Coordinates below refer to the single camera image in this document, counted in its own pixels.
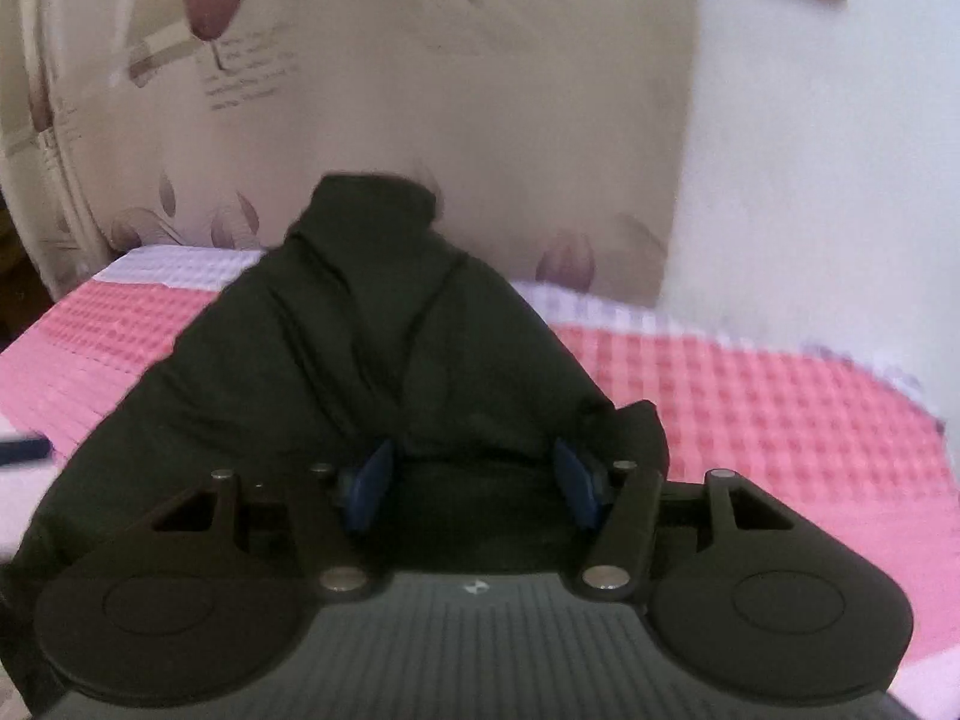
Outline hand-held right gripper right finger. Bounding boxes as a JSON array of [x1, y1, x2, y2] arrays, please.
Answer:
[[552, 438, 796, 602]]

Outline pink checkered blanket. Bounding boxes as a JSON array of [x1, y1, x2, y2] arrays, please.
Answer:
[[0, 243, 960, 691]]

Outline beige floral curtain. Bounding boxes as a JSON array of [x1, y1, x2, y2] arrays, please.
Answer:
[[0, 0, 702, 308]]

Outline black padded jacket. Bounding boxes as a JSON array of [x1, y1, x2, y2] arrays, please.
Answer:
[[0, 172, 672, 720]]

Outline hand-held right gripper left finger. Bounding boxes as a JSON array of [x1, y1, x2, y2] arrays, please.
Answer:
[[150, 436, 394, 602]]

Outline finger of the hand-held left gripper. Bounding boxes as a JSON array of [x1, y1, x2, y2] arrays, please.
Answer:
[[0, 433, 53, 467]]

